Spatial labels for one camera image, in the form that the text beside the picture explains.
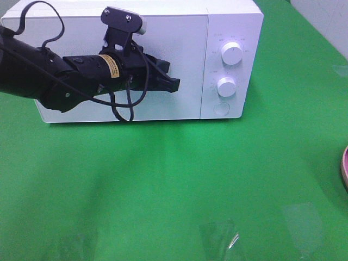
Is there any round microwave door button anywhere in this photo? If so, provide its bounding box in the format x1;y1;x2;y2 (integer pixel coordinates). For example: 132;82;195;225
214;102;230;116

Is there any white microwave door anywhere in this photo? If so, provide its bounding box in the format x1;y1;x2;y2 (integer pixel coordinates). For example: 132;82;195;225
18;15;208;121

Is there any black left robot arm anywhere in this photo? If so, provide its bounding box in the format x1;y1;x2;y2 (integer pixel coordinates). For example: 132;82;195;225
1;27;180;113

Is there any white microwave knob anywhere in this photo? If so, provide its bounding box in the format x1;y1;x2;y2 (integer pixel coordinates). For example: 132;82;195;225
221;41;243;65
217;77;237;97

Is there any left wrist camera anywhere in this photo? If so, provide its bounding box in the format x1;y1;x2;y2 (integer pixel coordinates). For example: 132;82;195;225
100;7;146;57

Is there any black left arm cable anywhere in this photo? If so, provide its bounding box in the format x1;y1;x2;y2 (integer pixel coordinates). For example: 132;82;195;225
0;0;150;122

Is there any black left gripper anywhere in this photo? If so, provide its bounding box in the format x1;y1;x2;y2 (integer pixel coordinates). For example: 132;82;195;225
99;46;180;93

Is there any pink plate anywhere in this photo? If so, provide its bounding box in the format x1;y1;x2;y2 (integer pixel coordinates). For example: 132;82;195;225
340;147;348;189

